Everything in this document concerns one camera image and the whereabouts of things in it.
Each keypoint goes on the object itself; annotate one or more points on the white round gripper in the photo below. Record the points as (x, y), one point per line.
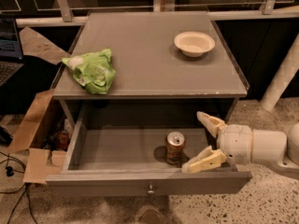
(234, 144)

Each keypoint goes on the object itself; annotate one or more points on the orange soda can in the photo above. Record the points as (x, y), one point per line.
(175, 144)

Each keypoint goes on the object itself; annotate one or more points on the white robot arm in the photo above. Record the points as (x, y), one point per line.
(275, 150)

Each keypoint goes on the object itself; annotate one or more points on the grey cabinet with counter top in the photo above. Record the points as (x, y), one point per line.
(155, 83)

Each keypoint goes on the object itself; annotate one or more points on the metal drawer knob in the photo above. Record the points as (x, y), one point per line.
(150, 191)

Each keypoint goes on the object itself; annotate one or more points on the open grey top drawer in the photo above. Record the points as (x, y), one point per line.
(122, 157)

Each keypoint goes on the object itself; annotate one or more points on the white paper bowl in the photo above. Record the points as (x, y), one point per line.
(194, 44)

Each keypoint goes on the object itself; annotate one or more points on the green chip bag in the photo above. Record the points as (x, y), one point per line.
(92, 71)

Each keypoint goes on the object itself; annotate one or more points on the open cardboard box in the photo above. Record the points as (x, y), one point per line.
(35, 127)

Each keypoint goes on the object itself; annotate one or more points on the brown cardboard sheet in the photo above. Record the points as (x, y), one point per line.
(35, 44)

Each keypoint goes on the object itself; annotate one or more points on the laptop computer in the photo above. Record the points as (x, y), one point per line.
(11, 55)

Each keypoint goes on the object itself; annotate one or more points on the metal railing frame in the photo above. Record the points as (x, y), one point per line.
(38, 13)

